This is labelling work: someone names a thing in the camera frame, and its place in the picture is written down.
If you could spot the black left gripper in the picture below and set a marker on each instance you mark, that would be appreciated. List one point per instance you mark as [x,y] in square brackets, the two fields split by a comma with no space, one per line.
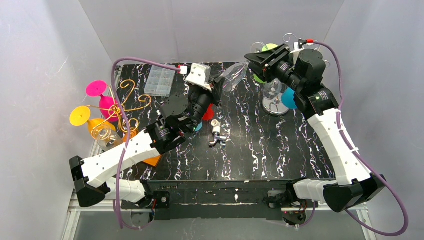
[211,93]

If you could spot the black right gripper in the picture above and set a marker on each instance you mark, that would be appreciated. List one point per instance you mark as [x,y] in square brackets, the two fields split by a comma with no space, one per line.
[268,60]

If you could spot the red wine glass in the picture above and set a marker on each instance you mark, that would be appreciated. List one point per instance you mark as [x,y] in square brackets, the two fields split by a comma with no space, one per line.
[209,113]

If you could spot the light blue wine glass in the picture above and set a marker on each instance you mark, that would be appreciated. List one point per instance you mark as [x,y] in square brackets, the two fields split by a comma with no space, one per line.
[199,127]

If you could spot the clear wine glass gold rack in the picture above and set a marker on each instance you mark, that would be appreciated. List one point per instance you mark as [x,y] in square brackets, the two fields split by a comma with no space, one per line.
[231,77]

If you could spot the pink wine glass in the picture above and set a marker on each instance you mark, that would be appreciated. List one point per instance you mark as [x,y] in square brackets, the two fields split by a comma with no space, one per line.
[97,88]

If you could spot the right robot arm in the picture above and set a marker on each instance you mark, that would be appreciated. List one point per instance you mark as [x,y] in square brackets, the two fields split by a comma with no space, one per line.
[354,183]

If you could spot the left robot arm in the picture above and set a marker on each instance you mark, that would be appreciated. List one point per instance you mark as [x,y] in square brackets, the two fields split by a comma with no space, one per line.
[96,178]

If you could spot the green wine glass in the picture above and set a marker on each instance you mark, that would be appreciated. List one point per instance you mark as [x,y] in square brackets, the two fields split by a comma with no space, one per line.
[266,47]

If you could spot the blue wine glass silver rack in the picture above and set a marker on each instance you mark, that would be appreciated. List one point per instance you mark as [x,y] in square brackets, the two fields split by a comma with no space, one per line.
[288,99]

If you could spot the orange wooden rack base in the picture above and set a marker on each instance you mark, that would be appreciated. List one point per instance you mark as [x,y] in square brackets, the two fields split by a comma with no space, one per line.
[150,160]

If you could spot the orange yellow wine glass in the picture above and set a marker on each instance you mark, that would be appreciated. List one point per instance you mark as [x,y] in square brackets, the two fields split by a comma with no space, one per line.
[82,115]

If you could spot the clear plastic screw box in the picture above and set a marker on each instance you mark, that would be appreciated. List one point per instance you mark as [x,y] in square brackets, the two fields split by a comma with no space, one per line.
[159,82]

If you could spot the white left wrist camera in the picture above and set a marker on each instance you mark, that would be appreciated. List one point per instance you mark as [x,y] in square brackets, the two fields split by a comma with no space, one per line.
[198,75]

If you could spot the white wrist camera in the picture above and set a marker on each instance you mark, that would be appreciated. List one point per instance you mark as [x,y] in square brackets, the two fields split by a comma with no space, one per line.
[198,75]
[298,47]

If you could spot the silver wire glass rack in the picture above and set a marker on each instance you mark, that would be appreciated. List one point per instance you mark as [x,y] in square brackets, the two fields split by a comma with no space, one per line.
[289,38]

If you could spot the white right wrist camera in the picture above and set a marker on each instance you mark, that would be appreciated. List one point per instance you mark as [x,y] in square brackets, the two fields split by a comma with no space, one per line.
[298,47]

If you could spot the aluminium front rail frame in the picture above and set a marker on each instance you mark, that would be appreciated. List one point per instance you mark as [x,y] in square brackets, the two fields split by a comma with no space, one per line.
[212,210]

